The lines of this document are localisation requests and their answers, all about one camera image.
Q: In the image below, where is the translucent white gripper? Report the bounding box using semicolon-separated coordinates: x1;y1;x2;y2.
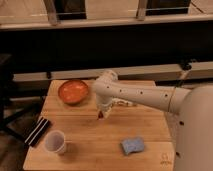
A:
96;97;113;119

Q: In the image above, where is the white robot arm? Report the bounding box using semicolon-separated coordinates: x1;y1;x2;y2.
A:
92;70;213;171

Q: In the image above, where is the orange ceramic bowl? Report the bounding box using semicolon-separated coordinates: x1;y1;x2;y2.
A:
58;79;89;105

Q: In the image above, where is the white plastic bottle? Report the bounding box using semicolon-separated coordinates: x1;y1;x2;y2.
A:
113;98;137;107

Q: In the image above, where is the blue sponge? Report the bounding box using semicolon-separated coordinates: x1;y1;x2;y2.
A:
121;137;145;155

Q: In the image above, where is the white plastic cup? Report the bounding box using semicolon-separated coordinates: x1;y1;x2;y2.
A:
44;130;67;155

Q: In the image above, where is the black white striped box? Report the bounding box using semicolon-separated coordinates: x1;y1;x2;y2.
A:
25;117;51;147

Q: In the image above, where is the black chair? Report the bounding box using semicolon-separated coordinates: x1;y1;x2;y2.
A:
0;53;42;142

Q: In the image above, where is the black clamp on rail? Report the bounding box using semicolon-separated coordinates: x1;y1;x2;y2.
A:
179;59;197;71

